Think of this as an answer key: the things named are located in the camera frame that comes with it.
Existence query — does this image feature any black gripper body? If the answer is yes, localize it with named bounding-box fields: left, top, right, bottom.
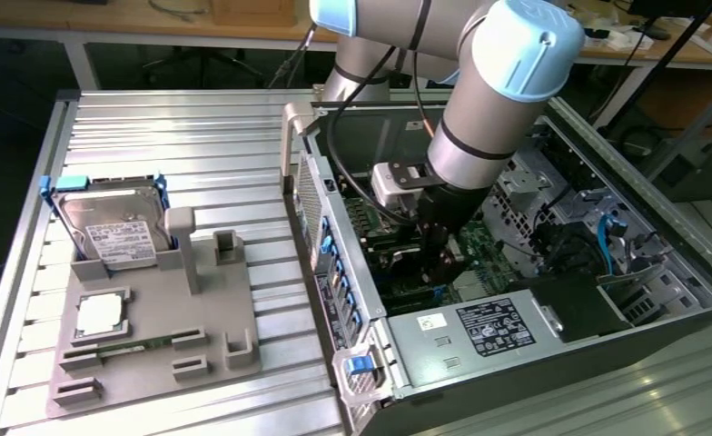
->
left=413, top=180, right=494, bottom=238

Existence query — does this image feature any green motherboard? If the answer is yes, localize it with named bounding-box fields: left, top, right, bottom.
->
left=337, top=194, right=514, bottom=319

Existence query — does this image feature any grey chipset heatsink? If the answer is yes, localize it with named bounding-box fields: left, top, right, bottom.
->
left=453, top=272, right=485, bottom=302

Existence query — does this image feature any black expansion slot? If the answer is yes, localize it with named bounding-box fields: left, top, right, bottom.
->
left=384, top=290, right=441, bottom=315

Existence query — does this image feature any grey power supply unit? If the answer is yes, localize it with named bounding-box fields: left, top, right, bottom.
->
left=385, top=290, right=566, bottom=392

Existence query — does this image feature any black plastic shroud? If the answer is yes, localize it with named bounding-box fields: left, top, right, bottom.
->
left=530, top=272, right=633, bottom=344

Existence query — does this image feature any open grey PC case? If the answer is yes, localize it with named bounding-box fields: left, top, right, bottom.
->
left=278, top=88, right=712, bottom=436

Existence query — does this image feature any black equipment box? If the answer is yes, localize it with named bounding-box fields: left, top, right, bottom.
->
left=657, top=144, right=712, bottom=202

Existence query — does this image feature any grey parts rack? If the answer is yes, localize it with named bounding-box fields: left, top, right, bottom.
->
left=46, top=204, right=264, bottom=421

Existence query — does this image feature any dark office chair base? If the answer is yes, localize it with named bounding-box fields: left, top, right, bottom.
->
left=142, top=45, right=266, bottom=90

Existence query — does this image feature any black stand pole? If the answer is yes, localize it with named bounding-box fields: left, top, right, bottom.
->
left=591, top=0, right=712, bottom=128

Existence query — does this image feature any green RAM stick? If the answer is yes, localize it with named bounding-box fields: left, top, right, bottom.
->
left=97, top=338, right=176, bottom=358

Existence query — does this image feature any hard disk with blue carrier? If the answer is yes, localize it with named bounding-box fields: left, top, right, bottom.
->
left=37, top=172, right=170, bottom=273

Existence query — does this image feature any silver CPU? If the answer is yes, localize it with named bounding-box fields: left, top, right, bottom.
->
left=74, top=293, right=125, bottom=338

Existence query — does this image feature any black camera cable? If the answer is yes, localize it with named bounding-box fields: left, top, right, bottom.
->
left=324, top=0, right=433, bottom=225

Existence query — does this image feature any blue wire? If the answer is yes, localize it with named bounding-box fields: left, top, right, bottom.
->
left=596, top=213, right=628, bottom=278

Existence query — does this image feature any dangling cable with connector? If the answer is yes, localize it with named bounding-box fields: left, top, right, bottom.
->
left=272, top=21, right=321, bottom=88

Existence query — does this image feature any wooden desk with white frame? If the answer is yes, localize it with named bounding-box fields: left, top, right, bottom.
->
left=0, top=0, right=712, bottom=128

